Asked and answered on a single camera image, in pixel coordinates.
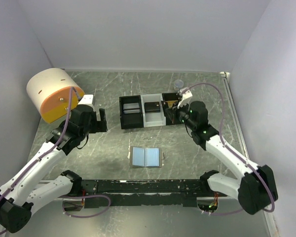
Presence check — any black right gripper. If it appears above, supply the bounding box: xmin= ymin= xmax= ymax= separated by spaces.
xmin=165 ymin=99 xmax=196 ymax=131

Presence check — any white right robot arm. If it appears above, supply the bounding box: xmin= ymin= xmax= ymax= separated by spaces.
xmin=161 ymin=101 xmax=278 ymax=215

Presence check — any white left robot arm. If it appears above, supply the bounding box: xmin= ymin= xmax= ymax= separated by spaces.
xmin=0 ymin=104 xmax=108 ymax=233

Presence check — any gold cards stack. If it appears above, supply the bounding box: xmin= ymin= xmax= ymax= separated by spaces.
xmin=165 ymin=100 xmax=179 ymax=108

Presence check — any black cards stack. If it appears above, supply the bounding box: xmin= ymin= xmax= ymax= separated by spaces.
xmin=144 ymin=101 xmax=161 ymax=113

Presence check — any silver cards stack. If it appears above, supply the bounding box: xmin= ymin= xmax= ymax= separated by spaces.
xmin=123 ymin=103 xmax=141 ymax=114

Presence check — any black right tray compartment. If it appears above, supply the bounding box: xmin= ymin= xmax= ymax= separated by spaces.
xmin=161 ymin=92 xmax=189 ymax=125

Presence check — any black tray compartment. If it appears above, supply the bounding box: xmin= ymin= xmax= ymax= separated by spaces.
xmin=161 ymin=92 xmax=189 ymax=125
xmin=119 ymin=95 xmax=144 ymax=130

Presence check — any white middle tray compartment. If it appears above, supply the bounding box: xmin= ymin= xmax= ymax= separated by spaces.
xmin=141 ymin=93 xmax=166 ymax=128

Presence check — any black left tray compartment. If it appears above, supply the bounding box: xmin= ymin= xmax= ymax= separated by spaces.
xmin=119 ymin=95 xmax=144 ymax=130

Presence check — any small clear plastic cup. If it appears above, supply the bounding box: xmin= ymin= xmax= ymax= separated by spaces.
xmin=174 ymin=79 xmax=184 ymax=91

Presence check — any white orange yellow drawer cabinet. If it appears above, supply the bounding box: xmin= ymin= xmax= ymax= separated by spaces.
xmin=26 ymin=68 xmax=85 ymax=123

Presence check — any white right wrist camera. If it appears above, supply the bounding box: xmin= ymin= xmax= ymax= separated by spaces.
xmin=177 ymin=88 xmax=192 ymax=109

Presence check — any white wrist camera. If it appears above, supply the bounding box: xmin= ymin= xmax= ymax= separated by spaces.
xmin=78 ymin=94 xmax=94 ymax=109
xmin=177 ymin=88 xmax=192 ymax=109

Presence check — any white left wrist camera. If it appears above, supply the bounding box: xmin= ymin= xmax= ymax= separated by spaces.
xmin=78 ymin=94 xmax=94 ymax=109

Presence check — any aluminium frame rail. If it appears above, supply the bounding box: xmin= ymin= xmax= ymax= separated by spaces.
xmin=219 ymin=71 xmax=269 ymax=199

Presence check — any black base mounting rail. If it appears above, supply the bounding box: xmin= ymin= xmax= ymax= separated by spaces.
xmin=67 ymin=179 xmax=215 ymax=208

